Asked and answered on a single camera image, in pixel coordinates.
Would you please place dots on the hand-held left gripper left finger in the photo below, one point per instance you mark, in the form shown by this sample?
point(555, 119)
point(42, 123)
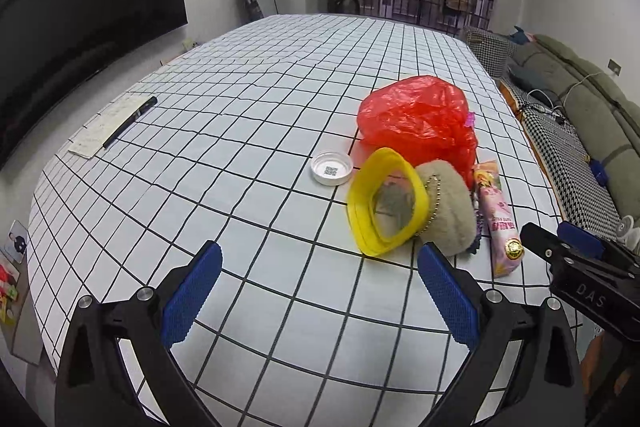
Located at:
point(192, 292)

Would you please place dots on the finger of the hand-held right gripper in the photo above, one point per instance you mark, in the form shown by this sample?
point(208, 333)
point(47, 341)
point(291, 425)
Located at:
point(537, 239)
point(580, 237)

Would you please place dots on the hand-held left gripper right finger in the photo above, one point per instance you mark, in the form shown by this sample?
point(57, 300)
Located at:
point(447, 292)

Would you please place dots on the pink snack packet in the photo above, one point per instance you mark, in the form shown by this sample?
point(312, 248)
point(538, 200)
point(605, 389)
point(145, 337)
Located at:
point(500, 227)

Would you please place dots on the purple wrapper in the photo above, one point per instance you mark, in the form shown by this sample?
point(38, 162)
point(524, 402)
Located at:
point(478, 227)

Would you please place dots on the red plastic bag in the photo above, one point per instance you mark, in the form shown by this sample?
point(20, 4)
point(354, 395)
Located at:
point(415, 117)

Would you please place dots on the white round cap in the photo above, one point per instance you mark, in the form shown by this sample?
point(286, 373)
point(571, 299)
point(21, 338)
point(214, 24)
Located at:
point(320, 174)

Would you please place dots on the white handheld fan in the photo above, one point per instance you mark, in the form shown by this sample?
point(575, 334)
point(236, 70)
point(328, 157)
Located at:
point(627, 229)

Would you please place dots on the blue pouch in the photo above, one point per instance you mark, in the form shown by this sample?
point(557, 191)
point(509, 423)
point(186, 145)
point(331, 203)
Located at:
point(598, 172)

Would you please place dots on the green sofa with houndstooth cover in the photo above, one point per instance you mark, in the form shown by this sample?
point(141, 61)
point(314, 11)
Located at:
point(565, 157)

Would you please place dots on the power strip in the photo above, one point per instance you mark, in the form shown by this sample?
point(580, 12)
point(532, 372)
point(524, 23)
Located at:
point(542, 112)

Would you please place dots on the pink plastic spring toy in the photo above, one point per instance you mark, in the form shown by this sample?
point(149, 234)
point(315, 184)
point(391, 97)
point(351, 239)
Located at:
point(470, 119)

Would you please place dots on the dark green pillow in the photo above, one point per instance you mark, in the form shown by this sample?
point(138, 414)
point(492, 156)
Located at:
point(527, 74)

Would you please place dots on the grey board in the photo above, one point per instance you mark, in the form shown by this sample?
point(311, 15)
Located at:
point(27, 332)

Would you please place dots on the black pen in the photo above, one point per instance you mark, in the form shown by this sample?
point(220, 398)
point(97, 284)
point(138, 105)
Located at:
point(130, 122)

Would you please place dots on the white card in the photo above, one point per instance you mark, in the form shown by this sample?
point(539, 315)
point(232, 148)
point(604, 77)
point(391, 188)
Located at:
point(15, 242)

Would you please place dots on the colourful sticker sheet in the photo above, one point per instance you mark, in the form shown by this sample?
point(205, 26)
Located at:
point(7, 289)

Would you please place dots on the white paper sheet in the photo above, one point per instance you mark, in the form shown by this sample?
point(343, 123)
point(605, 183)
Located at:
point(95, 134)

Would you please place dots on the blue cloth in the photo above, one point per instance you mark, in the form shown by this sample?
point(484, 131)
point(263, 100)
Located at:
point(522, 36)

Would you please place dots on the black television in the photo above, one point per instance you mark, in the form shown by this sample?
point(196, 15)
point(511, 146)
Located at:
point(75, 7)

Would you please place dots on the grey wall socket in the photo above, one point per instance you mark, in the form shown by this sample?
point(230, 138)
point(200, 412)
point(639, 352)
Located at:
point(615, 67)

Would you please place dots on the white wall socket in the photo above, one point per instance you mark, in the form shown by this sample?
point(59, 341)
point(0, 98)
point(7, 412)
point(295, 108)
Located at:
point(190, 43)

